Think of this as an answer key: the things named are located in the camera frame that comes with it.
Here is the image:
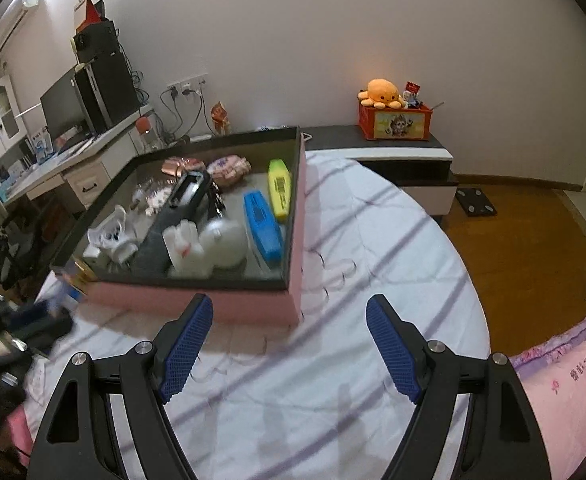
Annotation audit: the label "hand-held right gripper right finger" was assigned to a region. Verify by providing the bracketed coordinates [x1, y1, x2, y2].
[364, 294, 554, 480]

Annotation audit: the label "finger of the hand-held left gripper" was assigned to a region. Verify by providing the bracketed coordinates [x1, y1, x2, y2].
[5, 301, 74, 347]

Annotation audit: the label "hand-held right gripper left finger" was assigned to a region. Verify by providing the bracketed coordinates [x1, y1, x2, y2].
[25, 293, 214, 480]

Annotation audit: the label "pink storage box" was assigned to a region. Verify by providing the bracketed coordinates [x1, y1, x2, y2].
[50, 127, 308, 326]

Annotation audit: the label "small orange blue box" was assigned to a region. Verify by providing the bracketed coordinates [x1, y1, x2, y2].
[55, 256, 98, 307]

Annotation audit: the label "white rabbit figure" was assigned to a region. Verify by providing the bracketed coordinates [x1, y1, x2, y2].
[163, 217, 250, 276]

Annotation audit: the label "blue highlighter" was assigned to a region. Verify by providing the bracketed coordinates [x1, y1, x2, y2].
[243, 190, 284, 263]

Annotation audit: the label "black hair clip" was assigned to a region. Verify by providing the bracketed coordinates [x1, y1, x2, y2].
[208, 180, 226, 222]

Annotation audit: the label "clear glass bottle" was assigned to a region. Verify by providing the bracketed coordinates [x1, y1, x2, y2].
[132, 180, 176, 217]

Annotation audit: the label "black remote control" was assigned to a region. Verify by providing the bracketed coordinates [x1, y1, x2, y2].
[138, 170, 211, 273]

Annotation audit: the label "pink bead cat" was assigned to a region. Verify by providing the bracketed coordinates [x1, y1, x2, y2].
[208, 156, 252, 189]

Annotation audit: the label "rose gold cylinder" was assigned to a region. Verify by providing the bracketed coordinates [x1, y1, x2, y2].
[162, 156, 204, 177]

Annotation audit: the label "yellow highlighter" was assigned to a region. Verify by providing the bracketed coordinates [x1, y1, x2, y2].
[268, 159, 292, 223]

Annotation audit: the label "white striped quilt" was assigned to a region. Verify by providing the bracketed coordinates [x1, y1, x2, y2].
[25, 150, 492, 480]

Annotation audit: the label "white desk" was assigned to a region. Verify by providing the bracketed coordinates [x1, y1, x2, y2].
[0, 102, 154, 221]

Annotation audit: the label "black bathroom scale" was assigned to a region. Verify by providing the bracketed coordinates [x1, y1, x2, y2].
[455, 187, 499, 219]

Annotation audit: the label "blue white box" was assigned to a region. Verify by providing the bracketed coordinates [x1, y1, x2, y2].
[27, 130, 56, 164]

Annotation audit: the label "pink blanket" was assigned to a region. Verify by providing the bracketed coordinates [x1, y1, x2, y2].
[510, 305, 586, 480]

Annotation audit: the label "black keyboard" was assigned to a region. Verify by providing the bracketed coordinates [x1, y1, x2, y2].
[55, 137, 94, 156]

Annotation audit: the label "red-capped water bottle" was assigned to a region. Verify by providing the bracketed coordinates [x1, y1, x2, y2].
[137, 116, 160, 154]

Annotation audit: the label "black computer monitor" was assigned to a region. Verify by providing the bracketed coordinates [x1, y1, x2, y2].
[40, 67, 86, 139]

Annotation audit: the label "red printed box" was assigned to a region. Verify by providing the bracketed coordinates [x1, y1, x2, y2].
[357, 99, 432, 142]

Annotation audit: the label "red paper ornament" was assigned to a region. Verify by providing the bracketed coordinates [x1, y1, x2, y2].
[210, 101, 232, 136]

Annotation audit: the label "black computer tower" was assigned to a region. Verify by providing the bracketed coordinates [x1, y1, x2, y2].
[74, 52, 142, 134]

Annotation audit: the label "small red items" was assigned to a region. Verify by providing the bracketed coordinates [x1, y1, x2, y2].
[403, 80, 446, 111]

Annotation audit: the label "orange plush toy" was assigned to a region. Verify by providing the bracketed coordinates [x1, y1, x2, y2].
[358, 78, 406, 109]

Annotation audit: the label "black speaker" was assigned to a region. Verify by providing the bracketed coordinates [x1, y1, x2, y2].
[75, 19, 122, 63]

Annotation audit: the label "white air conditioner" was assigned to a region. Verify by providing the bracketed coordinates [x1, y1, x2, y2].
[0, 0, 41, 59]

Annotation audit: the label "red desk calendar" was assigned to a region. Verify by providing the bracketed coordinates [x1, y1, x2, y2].
[73, 0, 106, 31]

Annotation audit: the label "black power cable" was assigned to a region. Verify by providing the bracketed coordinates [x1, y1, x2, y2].
[160, 87, 208, 142]

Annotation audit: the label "white wall socket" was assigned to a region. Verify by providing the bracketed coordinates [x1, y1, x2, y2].
[167, 75, 208, 96]

